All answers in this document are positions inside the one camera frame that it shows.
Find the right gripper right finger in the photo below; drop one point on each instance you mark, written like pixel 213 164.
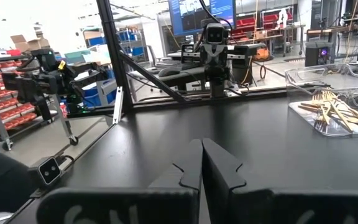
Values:
pixel 244 205

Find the rack with red bins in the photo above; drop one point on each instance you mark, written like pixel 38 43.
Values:
pixel 250 23

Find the computer tower purple light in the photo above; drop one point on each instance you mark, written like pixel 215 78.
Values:
pixel 319 54

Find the clear plastic bin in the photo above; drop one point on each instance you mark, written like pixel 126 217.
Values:
pixel 294 84

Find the operator desk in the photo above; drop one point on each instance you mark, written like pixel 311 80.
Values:
pixel 166 81

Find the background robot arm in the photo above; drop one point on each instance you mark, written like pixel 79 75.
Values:
pixel 42 84

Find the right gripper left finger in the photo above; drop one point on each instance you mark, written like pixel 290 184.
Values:
pixel 166 202

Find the gold chopstick rod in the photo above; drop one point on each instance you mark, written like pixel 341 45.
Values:
pixel 342 112

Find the black table frame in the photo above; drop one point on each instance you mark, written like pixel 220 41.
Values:
pixel 111 46

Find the silver metal bracket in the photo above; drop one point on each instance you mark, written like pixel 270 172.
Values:
pixel 117 105

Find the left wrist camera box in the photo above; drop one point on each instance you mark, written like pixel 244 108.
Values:
pixel 215 32

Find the black computer mouse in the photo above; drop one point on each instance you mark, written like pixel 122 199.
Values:
pixel 169 71

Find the cardboard box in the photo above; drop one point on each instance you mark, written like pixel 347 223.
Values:
pixel 26 42

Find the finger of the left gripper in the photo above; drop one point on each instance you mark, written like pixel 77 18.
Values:
pixel 210 77
pixel 223 77

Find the blue storage bin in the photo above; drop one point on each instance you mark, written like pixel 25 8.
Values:
pixel 95 93

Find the table-level camera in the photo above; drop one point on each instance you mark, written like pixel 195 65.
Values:
pixel 50 170

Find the computer monitor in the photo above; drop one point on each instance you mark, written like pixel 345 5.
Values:
pixel 191 15

